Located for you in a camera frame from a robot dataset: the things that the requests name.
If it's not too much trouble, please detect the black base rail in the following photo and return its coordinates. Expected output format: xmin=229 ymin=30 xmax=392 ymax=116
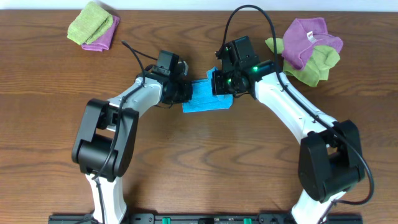
xmin=48 ymin=213 xmax=363 ymax=224

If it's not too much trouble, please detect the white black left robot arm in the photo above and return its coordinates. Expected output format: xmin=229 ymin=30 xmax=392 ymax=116
xmin=72 ymin=62 xmax=192 ymax=223

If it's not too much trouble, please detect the folded green cloth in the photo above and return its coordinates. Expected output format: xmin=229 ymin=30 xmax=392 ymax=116
xmin=67 ymin=1 xmax=114 ymax=45

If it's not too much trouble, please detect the blue microfiber cloth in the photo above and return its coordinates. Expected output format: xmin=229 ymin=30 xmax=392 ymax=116
xmin=182 ymin=67 xmax=233 ymax=113

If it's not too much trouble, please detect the crumpled green cloth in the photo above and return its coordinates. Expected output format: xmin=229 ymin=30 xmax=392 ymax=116
xmin=265 ymin=38 xmax=340 ymax=87

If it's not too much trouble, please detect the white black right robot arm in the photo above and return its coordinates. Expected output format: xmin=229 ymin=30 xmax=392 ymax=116
xmin=211 ymin=61 xmax=369 ymax=223

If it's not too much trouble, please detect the crumpled purple cloth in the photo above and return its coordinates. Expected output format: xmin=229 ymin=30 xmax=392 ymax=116
xmin=282 ymin=17 xmax=343 ymax=70

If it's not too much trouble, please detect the folded purple cloth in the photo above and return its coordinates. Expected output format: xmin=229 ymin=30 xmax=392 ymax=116
xmin=81 ymin=16 xmax=120 ymax=52

